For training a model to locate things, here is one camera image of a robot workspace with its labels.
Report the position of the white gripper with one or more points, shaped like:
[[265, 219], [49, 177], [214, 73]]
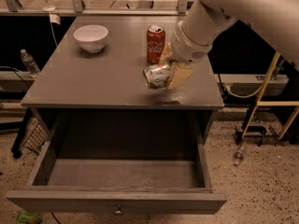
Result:
[[187, 49]]

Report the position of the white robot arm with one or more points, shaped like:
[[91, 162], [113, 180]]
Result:
[[276, 21]]

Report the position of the red coca-cola can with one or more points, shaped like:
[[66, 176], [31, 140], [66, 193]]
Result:
[[155, 43]]

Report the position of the grey cabinet counter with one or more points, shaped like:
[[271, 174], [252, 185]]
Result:
[[110, 86]]

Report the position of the grey open top drawer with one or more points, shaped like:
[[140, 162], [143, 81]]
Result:
[[82, 170]]

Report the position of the metal drawer knob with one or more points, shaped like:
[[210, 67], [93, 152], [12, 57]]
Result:
[[118, 211]]

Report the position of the white ceramic bowl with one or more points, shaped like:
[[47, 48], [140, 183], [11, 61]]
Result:
[[91, 38]]

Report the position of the plastic bottle lying on floor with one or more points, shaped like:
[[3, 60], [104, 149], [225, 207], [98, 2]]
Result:
[[239, 154]]

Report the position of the clear plastic water bottle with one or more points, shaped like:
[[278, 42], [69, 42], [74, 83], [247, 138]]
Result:
[[29, 63]]

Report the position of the green crumpled bag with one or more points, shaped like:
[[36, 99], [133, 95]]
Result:
[[24, 217]]

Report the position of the black wire mesh basket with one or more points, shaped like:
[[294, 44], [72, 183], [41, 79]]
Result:
[[36, 139]]

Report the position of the metal railing frame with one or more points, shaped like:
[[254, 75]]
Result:
[[93, 6]]

